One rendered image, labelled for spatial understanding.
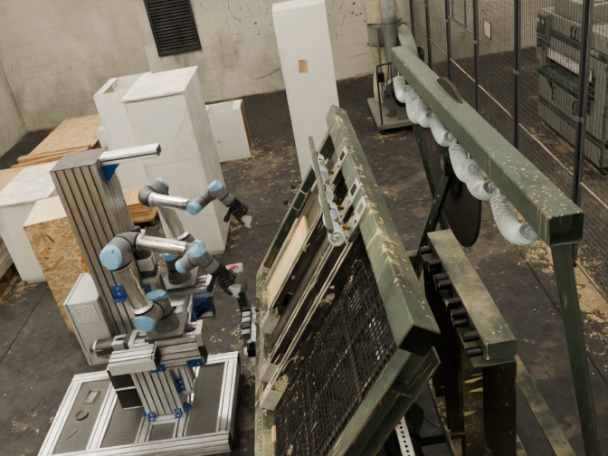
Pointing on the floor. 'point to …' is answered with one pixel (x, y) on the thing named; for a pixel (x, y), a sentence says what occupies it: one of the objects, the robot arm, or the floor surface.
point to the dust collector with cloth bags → (391, 34)
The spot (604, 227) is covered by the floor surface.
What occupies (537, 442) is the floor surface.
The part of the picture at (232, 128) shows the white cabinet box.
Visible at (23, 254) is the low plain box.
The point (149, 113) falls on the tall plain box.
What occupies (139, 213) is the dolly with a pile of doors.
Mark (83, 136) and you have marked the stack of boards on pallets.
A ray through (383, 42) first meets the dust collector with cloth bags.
